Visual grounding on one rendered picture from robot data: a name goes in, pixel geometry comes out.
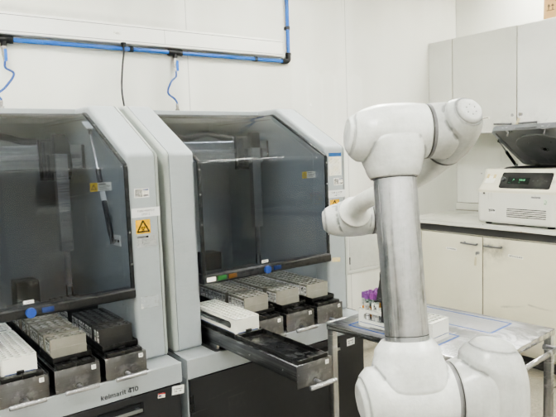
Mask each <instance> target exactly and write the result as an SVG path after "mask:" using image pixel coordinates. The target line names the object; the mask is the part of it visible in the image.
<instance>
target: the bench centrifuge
mask: <svg viewBox="0 0 556 417"><path fill-rule="evenodd" d="M492 134H493V135H494V136H495V137H496V138H497V139H498V140H497V142H499V143H500V144H501V143H502V144H503V145H504V146H505V147H506V148H507V149H508V150H509V151H510V152H511V153H512V154H513V155H514V156H515V157H516V158H517V159H518V160H519V161H520V162H521V163H523V164H525V165H520V166H518V164H516V163H515V161H514V159H513V158H512V156H511V155H510V153H509V152H508V151H507V150H506V149H505V147H504V146H503V145H502V144H501V146H502V147H503V149H504V150H505V153H506V154H507V156H508V157H509V159H510V160H511V162H512V163H513V165H515V166H509V167H501V168H490V169H486V171H485V177H484V180H483V181H482V184H481V186H480V188H479V189H478V219H479V220H480V221H482V222H486V223H509V224H518V225H527V226H536V227H547V228H548V229H555V228H556V122H543V123H531V124H517V125H505V126H495V127H493V129H492Z"/></svg>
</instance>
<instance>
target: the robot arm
mask: <svg viewBox="0 0 556 417"><path fill-rule="evenodd" d="M482 124H483V120H482V109H481V107H480V106H479V104H478V103H477V102H475V101H473V100H472V99H470V98H455V99H452V100H450V101H448V102H447V103H384V104H377V105H373V106H370V107H368V108H364V109H363V110H361V111H359V112H357V113H354V114H353V115H352V116H350V117H349V118H348V119H347V121H346V123H345V128H344V133H343V144H344V148H345V151H346V152H347V154H348V155H349V156H350V157H351V158H352V159H353V160H355V161H357V162H361V163H362V165H363V167H364V169H365V171H366V173H367V176H368V178H369V179H370V180H372V181H374V184H373V186H372V187H371V188H369V189H366V190H365V191H363V192H361V193H360V194H358V195H357V196H355V197H349V198H347V199H345V200H344V201H341V202H338V203H337V204H332V205H330V206H328V207H327V208H325V209H324V211H323V212H322V222H323V228H324V231H326V232H327V233H329V234H331V235H334V236H339V237H356V236H364V235H367V234H377V245H378V250H379V261H380V280H379V285H378V291H377V296H376V302H380V303H381V321H382V323H384V329H385V338H383V339H382V340H381V341H380V342H379V343H378V344H377V346H376V348H375V349H374V356H373V359H372V364H371V367H365V368H364V369H363V370H362V372H361V373H360V375H359V376H358V378H357V382H356V385H355V397H356V402H357V408H358V411H359V414H360V416H361V417H530V381H529V377H528V372H527V370H526V366H525V363H524V361H523V358H522V356H521V355H520V354H519V353H518V351H517V350H516V348H515V346H514V345H513V344H512V343H510V342H509V341H506V340H505V339H501V338H495V337H488V336H479V337H475V338H473V339H471V340H468V341H466V342H465V343H464V344H463V345H462V346H461V347H460V348H459V349H458V355H457V356H455V357H452V358H450V359H448V360H447V361H445V360H444V358H443V354H442V351H441V347H440V346H439V345H438V344H437V343H436V342H435V341H434V340H433V339H432V338H430V337H429V324H428V314H427V303H426V292H425V282H424V262H423V251H422V240H421V230H420V219H419V199H418V188H419V187H420V186H422V185H425V184H427V183H429V182H430V181H431V180H433V179H435V178H436V177H437V176H439V175H440V174H442V173H443V172H444V171H445V170H446V169H448V168H449V167H451V166H452V165H454V164H456V163H457V162H458V161H459V160H461V159H462V158H463V157H464V156H465V155H466V154H467V153H468V152H469V151H470V150H471V149H472V147H473V146H474V144H475V143H476V141H477V139H478V137H479V136H480V133H481V131H482Z"/></svg>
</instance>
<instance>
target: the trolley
mask: <svg viewBox="0 0 556 417"><path fill-rule="evenodd" d="M427 313H431V314H438V315H442V316H447V317H448V328H449V337H447V338H444V339H442V340H440V341H437V342H436V343H437V344H438V345H439V346H440V347H441V351H442V354H443V358H444V360H445V361H447V360H448V359H450V358H452V357H455V356H457V355H458V349H459V348H460V347H461V346H462V345H463V344H464V343H465V342H466V341H468V340H471V339H473V338H475V337H479V336H488V337H495V338H501V339H505V340H506V341H509V342H510V343H512V344H513V345H514V346H515V348H516V350H517V351H518V353H519V354H521V353H523V352H524V351H526V350H528V349H530V348H532V347H533V346H535V345H537V344H538V343H541V342H543V341H544V344H543V345H542V349H543V350H544V354H543V355H542V356H540V357H538V358H536V359H534V360H533V361H532V362H529V363H528V364H526V365H525V366H526V370H527V371H528V370H529V369H530V368H532V367H534V366H536V365H538V364H539V363H541V362H542V361H544V417H554V354H555V353H556V347H555V346H554V335H555V328H548V327H544V326H539V325H535V324H528V323H522V322H518V321H514V320H509V319H502V318H497V317H493V316H488V315H484V314H476V313H472V312H467V311H463V310H459V309H450V308H446V307H442V306H437V305H433V304H427ZM327 330H328V355H330V356H332V378H334V377H336V378H337V379H338V335H337V332H339V333H344V334H347V335H350V336H353V337H357V338H362V339H366V340H368V341H372V342H375V343H379V342H380V341H381V340H382V339H383V338H385V331H382V330H379V329H375V328H367V327H363V326H361V325H359V323H358V314H354V315H352V316H349V317H346V318H344V319H340V320H337V321H334V322H332V323H329V324H327ZM332 378H329V379H332ZM329 404H330V417H339V396H338V381H337V382H335V383H333V384H330V385H329Z"/></svg>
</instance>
